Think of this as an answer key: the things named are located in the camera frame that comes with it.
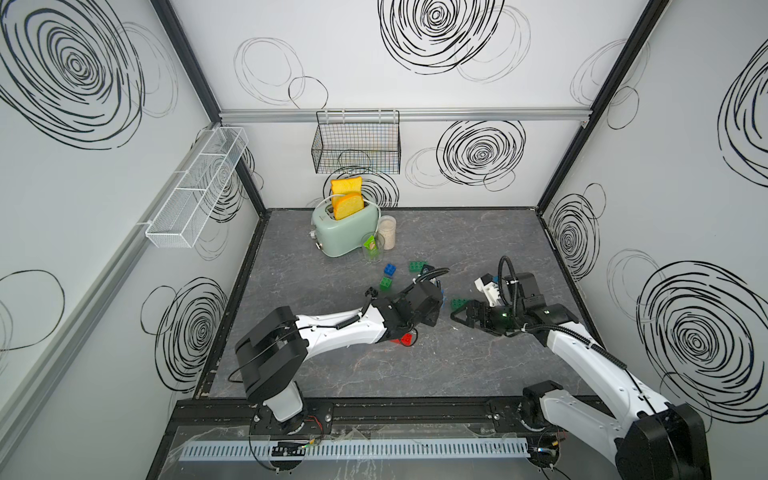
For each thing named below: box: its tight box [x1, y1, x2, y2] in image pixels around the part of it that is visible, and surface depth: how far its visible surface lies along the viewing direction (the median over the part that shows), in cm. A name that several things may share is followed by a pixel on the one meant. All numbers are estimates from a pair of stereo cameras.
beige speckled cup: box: [378, 215, 397, 251], surface depth 104 cm
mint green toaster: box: [311, 200, 380, 257], surface depth 101 cm
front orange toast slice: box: [334, 192, 364, 220], surface depth 96 cm
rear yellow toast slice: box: [331, 176, 362, 195], surface depth 100 cm
